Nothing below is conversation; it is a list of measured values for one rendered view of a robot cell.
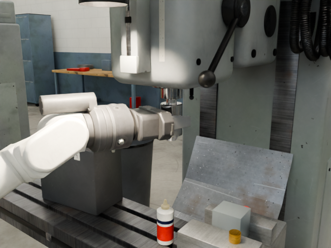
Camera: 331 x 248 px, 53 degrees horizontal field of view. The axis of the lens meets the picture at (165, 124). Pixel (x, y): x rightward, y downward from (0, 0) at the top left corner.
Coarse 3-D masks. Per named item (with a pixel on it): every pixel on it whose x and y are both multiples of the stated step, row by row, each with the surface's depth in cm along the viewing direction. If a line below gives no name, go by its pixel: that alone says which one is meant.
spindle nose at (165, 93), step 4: (160, 92) 69; (164, 92) 68; (168, 92) 67; (172, 92) 67; (176, 92) 67; (180, 92) 68; (160, 96) 69; (164, 96) 68; (168, 96) 67; (172, 96) 67; (176, 96) 68; (180, 96) 68
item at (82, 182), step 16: (80, 160) 90; (96, 160) 88; (112, 160) 94; (48, 176) 98; (64, 176) 94; (80, 176) 91; (96, 176) 89; (112, 176) 95; (48, 192) 100; (64, 192) 96; (80, 192) 92; (96, 192) 90; (112, 192) 96; (80, 208) 94; (96, 208) 91
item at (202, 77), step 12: (228, 0) 60; (240, 0) 60; (228, 12) 60; (240, 12) 61; (228, 24) 62; (240, 24) 62; (228, 36) 59; (216, 60) 57; (204, 72) 55; (204, 84) 55
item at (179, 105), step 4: (164, 104) 69; (168, 104) 68; (172, 104) 68; (176, 104) 68; (180, 104) 69; (164, 108) 69; (168, 108) 68; (172, 108) 68; (176, 108) 68; (180, 108) 69
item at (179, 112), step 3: (168, 111) 68; (171, 111) 68; (174, 111) 68; (177, 111) 68; (180, 111) 69; (171, 114) 68; (174, 114) 68; (177, 114) 69; (180, 114) 69; (177, 129) 69; (180, 129) 70; (174, 132) 69; (177, 132) 70; (180, 132) 70; (174, 135) 70; (177, 135) 70; (180, 135) 70
